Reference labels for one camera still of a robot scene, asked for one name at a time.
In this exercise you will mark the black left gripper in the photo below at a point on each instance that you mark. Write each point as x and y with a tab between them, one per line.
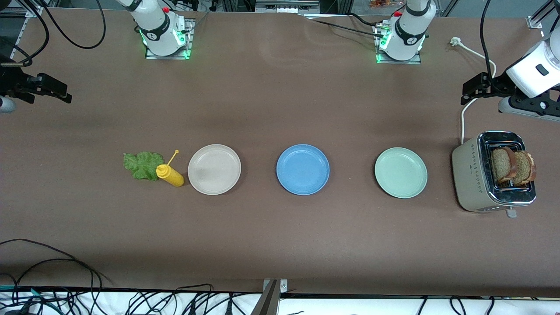
496	85

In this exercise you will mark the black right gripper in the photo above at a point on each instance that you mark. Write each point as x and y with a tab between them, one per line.
13	82

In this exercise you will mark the brown toast bread slice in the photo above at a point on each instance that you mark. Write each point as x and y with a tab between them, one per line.
525	168
502	165

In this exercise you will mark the green lettuce leaf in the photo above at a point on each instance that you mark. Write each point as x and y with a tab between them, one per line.
140	165

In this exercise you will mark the yellow mustard squeeze bottle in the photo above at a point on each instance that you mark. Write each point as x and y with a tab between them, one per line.
171	176

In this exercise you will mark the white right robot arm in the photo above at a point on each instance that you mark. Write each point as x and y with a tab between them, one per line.
155	26

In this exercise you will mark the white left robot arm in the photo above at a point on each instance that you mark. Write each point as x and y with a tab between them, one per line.
407	35

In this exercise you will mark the mint green round plate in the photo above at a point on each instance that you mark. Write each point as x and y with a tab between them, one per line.
400	173

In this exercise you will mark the beige round plate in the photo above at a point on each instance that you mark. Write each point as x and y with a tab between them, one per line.
214	169

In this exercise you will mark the blue round plate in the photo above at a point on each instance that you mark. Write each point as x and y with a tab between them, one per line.
302	169

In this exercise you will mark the beige and chrome toaster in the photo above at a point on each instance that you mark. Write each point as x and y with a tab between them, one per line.
468	175

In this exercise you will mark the orange snack packet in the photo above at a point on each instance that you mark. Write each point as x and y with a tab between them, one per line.
385	3

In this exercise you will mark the aluminium frame corner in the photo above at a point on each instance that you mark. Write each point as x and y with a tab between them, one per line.
30	12

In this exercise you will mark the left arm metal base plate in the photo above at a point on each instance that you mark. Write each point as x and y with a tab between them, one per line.
398	62

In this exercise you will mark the aluminium corner rail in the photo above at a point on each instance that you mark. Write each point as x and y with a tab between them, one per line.
534	22

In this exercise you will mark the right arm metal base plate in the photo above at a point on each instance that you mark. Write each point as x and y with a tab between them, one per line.
168	57

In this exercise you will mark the aluminium frame bar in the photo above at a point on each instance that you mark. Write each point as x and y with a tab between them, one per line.
286	6

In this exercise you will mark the metal table edge bracket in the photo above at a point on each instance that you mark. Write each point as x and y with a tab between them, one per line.
269	302

